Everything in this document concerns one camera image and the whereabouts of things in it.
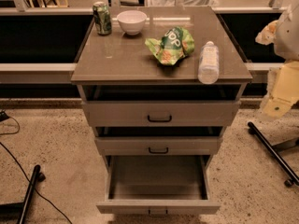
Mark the grey drawer cabinet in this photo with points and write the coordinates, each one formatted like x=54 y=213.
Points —
x=120 y=59

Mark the black stand leg right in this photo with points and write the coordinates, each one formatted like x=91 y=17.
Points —
x=275 y=150

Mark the white bowl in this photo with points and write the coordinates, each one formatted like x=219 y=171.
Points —
x=132 y=21

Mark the grey bottom drawer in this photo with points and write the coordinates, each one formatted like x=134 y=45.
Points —
x=157 y=186

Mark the grey middle drawer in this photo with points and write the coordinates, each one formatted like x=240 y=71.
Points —
x=159 y=140

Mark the black stand leg left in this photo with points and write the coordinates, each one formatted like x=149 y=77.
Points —
x=20 y=210

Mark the grey top drawer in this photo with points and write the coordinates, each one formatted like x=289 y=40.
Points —
x=161 y=105

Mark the green soda can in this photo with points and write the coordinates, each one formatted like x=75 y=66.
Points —
x=102 y=18

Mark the black stand leg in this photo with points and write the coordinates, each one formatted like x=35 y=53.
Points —
x=20 y=210
x=275 y=150

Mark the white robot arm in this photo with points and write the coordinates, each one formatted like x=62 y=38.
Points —
x=283 y=82

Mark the clear plastic bottle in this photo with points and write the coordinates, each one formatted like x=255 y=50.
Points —
x=208 y=69

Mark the green crumpled chip bag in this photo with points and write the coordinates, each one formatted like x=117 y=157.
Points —
x=176 y=44

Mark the grey drawer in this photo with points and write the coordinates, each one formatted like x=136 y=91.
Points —
x=157 y=186
x=161 y=105
x=159 y=140

